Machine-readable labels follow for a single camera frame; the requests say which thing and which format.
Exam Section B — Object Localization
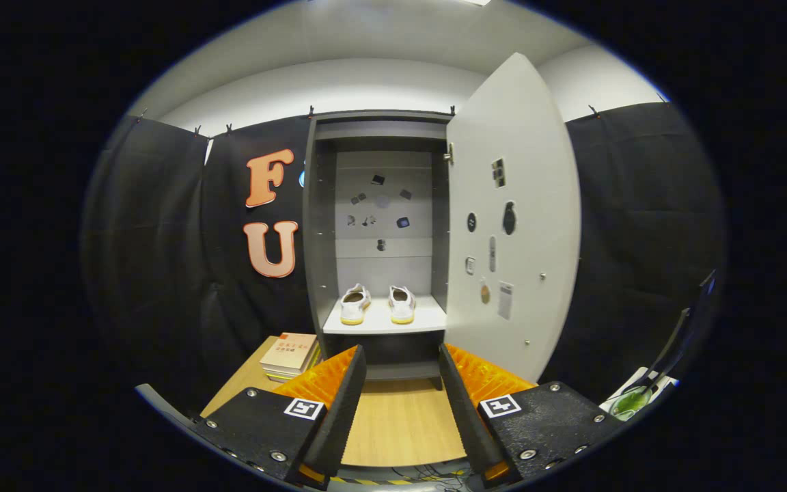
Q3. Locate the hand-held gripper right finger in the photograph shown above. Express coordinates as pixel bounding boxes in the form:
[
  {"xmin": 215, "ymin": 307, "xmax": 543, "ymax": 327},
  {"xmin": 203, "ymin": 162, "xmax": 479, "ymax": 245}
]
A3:
[{"xmin": 439, "ymin": 344, "xmax": 623, "ymax": 487}]

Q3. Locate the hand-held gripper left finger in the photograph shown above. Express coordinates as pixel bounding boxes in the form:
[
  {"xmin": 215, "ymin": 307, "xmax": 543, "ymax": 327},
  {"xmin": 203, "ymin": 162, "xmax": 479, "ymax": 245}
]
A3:
[{"xmin": 192, "ymin": 344, "xmax": 367, "ymax": 489}]

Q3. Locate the white shoe with yellow sole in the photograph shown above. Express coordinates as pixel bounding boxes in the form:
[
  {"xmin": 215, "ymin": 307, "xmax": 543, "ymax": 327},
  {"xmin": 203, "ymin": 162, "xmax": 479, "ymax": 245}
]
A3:
[{"xmin": 340, "ymin": 284, "xmax": 372, "ymax": 326}]

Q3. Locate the white shoe with red logo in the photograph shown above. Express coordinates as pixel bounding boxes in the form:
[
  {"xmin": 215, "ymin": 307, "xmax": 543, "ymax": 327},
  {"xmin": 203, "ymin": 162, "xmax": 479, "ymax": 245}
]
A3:
[{"xmin": 388, "ymin": 285, "xmax": 417, "ymax": 325}]

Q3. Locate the beige shoe cabinet door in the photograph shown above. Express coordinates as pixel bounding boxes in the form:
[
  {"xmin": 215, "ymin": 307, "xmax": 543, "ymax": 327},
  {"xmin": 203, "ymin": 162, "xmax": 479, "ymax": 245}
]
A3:
[{"xmin": 445, "ymin": 53, "xmax": 582, "ymax": 385}]

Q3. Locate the stack of books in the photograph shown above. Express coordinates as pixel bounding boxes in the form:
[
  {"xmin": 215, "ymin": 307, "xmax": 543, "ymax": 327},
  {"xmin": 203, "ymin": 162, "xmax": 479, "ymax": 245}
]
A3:
[{"xmin": 260, "ymin": 332, "xmax": 322, "ymax": 382}]

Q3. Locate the green bowl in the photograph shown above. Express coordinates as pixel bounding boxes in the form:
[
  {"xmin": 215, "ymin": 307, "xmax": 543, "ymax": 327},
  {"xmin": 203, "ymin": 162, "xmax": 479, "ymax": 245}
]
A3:
[{"xmin": 610, "ymin": 386, "xmax": 652, "ymax": 419}]

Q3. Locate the white paper sheet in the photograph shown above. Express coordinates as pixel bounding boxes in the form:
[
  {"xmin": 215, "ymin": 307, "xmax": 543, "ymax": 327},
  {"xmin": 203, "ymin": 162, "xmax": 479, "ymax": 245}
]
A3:
[{"xmin": 598, "ymin": 367, "xmax": 678, "ymax": 419}]

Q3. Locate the black metal stand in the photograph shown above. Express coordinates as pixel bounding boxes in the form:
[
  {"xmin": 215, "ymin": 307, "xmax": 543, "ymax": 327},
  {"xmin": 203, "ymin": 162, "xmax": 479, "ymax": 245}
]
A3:
[{"xmin": 646, "ymin": 270, "xmax": 717, "ymax": 394}]

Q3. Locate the black backdrop cloth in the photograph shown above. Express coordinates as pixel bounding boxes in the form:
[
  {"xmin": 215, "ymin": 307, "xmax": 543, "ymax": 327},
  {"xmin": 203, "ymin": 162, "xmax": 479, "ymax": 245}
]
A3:
[{"xmin": 79, "ymin": 102, "xmax": 728, "ymax": 411}]

